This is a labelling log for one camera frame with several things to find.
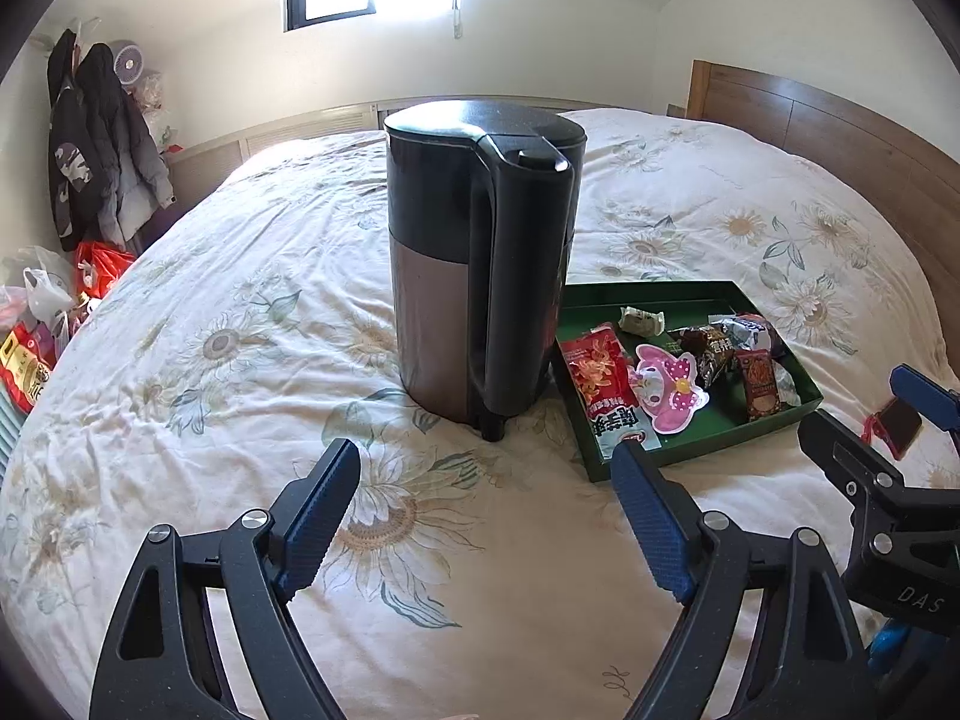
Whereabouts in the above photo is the dark grey puffer jacket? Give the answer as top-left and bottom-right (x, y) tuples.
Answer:
(75, 43), (175, 248)

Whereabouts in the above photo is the floral bed blanket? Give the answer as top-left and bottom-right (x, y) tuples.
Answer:
(0, 106), (960, 720)

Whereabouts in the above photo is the long red snack packet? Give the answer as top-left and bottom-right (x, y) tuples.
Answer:
(559, 324), (661, 451)

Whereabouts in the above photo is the pink cartoon snack packet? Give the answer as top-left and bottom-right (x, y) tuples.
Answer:
(628, 343), (710, 436)

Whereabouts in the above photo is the black and brown electric kettle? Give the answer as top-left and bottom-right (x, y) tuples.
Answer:
(382, 99), (587, 442)

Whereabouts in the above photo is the dark red snack packet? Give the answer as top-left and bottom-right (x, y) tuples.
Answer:
(735, 349), (788, 425)

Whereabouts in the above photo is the red plastic bag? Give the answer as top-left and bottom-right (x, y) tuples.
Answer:
(75, 240), (137, 297)

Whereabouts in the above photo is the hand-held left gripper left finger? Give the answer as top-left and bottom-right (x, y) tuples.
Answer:
(88, 437), (362, 720)

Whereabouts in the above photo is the grey-green candy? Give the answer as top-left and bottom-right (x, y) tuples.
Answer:
(619, 305), (667, 338)

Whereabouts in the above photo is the white plastic bag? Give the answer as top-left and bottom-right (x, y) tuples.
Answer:
(22, 266), (76, 327)

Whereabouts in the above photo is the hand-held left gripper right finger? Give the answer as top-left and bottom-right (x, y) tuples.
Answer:
(609, 441), (878, 720)

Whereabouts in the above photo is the black camouflage jacket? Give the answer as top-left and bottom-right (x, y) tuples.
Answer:
(46, 28), (95, 241)

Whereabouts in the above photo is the wooden headboard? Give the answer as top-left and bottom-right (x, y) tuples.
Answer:
(667, 60), (960, 383)

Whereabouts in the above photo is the red rice bag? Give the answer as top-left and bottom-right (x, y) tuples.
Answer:
(0, 326), (55, 413)

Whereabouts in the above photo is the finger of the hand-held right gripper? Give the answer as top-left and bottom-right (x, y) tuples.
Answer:
(797, 411), (905, 533)
(889, 364), (960, 436)

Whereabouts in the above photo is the white and dark cookie packet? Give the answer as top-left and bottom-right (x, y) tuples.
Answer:
(712, 313), (773, 353)

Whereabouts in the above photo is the green tray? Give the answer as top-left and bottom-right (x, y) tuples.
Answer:
(553, 281), (824, 485)

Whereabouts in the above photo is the brown foil candy packet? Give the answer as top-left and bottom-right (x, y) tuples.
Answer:
(667, 324), (740, 389)

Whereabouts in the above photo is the small white fan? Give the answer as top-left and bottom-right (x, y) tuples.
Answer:
(111, 41), (147, 87)

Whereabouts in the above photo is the light blue ribbed suitcase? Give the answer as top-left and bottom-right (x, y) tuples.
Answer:
(0, 390), (27, 481)

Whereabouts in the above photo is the clear hanging plastic bag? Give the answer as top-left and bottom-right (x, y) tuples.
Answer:
(139, 71), (181, 158)

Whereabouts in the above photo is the small orange-red snack packet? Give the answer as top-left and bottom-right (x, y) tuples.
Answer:
(862, 397), (925, 458)

